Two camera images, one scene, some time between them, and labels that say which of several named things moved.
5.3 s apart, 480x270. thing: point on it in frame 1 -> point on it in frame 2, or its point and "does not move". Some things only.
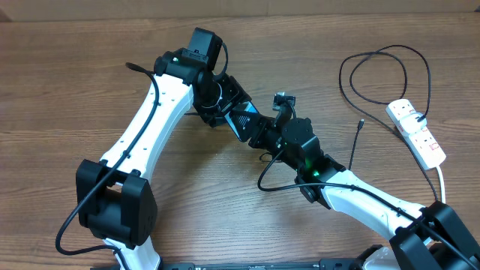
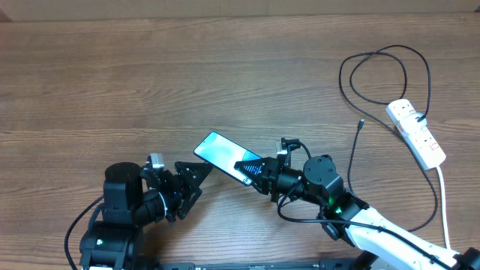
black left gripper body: [225, 94] -> [171, 193]
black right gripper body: [265, 137] -> [277, 169]
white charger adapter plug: [409, 124] does not move
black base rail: [342, 264] does not move
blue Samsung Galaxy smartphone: [242, 118] -> [223, 153]
